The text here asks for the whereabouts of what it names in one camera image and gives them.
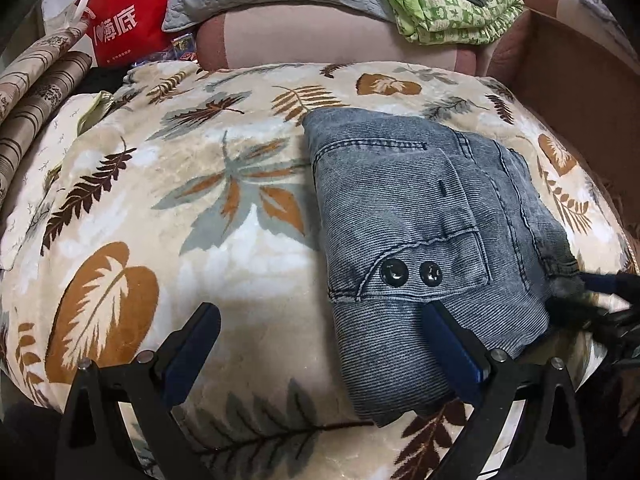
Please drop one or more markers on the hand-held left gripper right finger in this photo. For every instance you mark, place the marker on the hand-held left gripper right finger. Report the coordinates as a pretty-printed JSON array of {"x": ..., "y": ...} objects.
[{"x": 455, "y": 355}]

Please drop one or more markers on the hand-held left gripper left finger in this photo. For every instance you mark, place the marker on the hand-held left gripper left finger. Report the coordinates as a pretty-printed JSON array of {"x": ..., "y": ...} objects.
[{"x": 190, "y": 360}]

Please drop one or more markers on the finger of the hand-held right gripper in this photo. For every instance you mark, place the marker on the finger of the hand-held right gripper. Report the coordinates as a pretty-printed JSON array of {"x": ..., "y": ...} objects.
[
  {"x": 575, "y": 312},
  {"x": 602, "y": 284}
]

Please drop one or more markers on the blue denim pants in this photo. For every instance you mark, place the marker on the blue denim pants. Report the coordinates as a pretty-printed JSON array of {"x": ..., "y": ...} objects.
[{"x": 400, "y": 200}]

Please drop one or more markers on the leaf print blanket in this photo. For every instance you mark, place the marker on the leaf print blanket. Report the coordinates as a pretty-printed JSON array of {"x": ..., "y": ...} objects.
[{"x": 225, "y": 270}]

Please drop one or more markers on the cardboard box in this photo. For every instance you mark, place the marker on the cardboard box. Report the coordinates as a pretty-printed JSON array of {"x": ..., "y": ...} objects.
[{"x": 575, "y": 85}]

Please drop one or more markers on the white small-print pillow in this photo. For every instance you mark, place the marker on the white small-print pillow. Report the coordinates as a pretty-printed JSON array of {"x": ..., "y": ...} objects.
[{"x": 45, "y": 150}]

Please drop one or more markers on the brown pink cushion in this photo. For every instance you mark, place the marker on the brown pink cushion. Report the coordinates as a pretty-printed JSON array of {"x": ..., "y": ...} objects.
[{"x": 505, "y": 40}]

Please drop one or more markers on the green patterned cloth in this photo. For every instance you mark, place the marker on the green patterned cloth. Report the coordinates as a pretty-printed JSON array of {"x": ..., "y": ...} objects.
[{"x": 450, "y": 15}]

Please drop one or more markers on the colourful snack packets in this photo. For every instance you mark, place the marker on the colourful snack packets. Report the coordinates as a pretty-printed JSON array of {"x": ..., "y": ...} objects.
[{"x": 177, "y": 50}]

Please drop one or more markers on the brown striped floral cloth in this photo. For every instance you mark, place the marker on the brown striped floral cloth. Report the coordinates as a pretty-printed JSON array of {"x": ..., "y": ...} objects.
[{"x": 35, "y": 90}]

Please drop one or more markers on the red bag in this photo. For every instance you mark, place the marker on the red bag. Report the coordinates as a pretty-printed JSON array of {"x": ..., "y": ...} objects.
[{"x": 130, "y": 15}]

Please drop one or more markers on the white bag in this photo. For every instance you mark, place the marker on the white bag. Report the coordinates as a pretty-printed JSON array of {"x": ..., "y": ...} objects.
[{"x": 65, "y": 15}]

